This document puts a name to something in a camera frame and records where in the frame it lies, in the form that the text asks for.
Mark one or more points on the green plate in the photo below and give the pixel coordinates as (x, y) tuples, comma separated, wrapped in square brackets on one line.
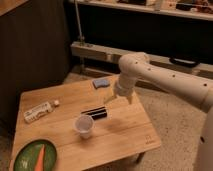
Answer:
[(26, 158)]

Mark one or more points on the blue sponge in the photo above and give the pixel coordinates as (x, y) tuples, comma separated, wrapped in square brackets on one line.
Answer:
[(98, 83)]

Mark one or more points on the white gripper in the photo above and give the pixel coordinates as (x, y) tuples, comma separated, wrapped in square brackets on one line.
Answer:
[(123, 87)]

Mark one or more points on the plastic bottle with label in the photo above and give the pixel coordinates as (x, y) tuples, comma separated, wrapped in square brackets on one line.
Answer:
[(40, 110)]

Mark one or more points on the metal pole stand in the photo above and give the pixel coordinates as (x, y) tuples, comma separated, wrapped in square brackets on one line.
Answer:
[(81, 36)]

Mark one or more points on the black rectangular box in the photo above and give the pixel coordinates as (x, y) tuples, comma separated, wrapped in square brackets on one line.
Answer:
[(96, 113)]

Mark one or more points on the wooden side table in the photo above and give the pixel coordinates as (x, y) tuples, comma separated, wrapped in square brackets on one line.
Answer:
[(125, 131)]

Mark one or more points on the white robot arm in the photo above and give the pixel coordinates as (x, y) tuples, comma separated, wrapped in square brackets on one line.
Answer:
[(195, 90)]

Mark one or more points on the orange carrot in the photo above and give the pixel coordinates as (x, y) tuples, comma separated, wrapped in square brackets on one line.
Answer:
[(40, 160)]

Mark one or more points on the upper wooden shelf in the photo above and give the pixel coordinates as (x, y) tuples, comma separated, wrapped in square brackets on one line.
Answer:
[(147, 9)]

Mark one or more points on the black handle on shelf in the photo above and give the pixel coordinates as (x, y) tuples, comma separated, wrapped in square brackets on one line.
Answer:
[(184, 64)]

